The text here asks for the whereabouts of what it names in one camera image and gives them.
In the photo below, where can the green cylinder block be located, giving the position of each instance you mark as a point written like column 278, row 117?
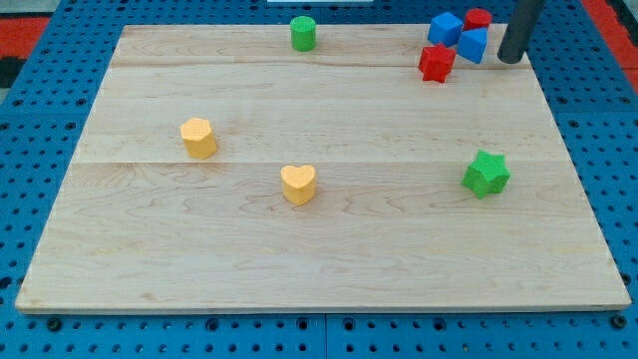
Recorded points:
column 303, row 33

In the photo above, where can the wooden board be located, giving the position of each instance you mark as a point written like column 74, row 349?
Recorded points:
column 140, row 227

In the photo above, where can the red cylinder block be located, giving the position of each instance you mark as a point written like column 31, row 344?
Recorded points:
column 477, row 18

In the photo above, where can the blue wedge block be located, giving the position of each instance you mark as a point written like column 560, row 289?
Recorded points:
column 472, row 44

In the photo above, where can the yellow heart block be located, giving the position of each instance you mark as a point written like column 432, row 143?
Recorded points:
column 298, row 183

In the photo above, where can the blue cube block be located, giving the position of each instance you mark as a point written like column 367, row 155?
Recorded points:
column 445, row 29

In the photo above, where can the red star block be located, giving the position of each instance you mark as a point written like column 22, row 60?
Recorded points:
column 436, row 62

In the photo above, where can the yellow hexagon block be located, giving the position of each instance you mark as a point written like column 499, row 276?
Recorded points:
column 198, row 138

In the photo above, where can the green star block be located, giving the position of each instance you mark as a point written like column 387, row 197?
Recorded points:
column 486, row 174

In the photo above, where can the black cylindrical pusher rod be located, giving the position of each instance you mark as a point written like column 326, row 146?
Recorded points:
column 519, row 30

